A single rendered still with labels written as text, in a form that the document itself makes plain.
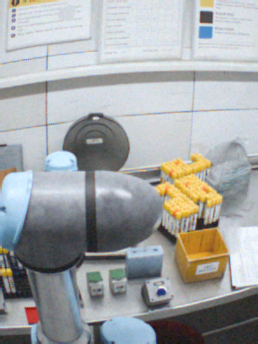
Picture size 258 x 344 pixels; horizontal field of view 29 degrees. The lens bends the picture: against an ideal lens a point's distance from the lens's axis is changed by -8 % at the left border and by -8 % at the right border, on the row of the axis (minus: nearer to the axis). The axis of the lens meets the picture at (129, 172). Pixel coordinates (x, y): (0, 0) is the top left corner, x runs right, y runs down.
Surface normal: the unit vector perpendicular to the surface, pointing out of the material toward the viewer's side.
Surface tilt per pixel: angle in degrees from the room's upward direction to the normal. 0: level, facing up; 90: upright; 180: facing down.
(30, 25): 92
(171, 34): 94
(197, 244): 90
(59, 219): 62
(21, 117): 90
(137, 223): 78
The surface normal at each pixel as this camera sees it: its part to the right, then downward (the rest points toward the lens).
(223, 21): 0.29, 0.54
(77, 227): 0.07, 0.25
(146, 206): 0.81, -0.16
